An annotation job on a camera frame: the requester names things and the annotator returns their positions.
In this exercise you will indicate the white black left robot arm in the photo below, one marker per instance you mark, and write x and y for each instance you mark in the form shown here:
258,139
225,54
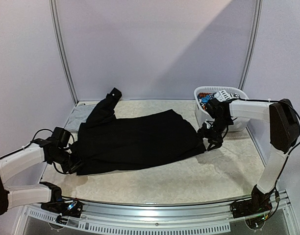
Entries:
54,151

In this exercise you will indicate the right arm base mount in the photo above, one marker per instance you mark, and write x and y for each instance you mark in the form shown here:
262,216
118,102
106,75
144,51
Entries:
243,208

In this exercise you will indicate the aluminium corner post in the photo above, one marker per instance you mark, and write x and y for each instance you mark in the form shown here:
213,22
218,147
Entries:
61,50
251,45

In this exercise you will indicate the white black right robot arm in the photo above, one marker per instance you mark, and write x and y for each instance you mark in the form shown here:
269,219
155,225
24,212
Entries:
277,120

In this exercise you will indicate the navy printed garment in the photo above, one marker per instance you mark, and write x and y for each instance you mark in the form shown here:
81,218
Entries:
203,98

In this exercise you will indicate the black white striped garment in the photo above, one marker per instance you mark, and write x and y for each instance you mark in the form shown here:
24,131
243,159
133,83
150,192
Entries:
223,95

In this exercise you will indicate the aluminium right corner post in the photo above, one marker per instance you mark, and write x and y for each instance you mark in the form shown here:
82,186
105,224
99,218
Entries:
251,45

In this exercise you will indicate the aluminium left corner post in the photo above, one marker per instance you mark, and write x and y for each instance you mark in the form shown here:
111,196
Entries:
61,50

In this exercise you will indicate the translucent white laundry basket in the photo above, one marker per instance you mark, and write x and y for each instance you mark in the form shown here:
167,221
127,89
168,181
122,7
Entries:
207,115

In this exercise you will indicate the aluminium front rail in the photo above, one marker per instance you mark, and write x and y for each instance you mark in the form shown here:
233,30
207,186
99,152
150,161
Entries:
215,218

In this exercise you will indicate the grey t-shirt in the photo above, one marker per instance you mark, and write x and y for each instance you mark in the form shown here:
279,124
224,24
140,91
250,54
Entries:
78,116

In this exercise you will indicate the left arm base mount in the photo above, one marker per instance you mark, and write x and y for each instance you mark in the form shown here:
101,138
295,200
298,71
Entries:
65,207

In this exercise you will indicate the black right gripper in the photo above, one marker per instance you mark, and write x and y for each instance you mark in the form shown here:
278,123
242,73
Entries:
211,134

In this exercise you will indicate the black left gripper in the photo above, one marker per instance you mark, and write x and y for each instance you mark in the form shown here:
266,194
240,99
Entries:
77,162

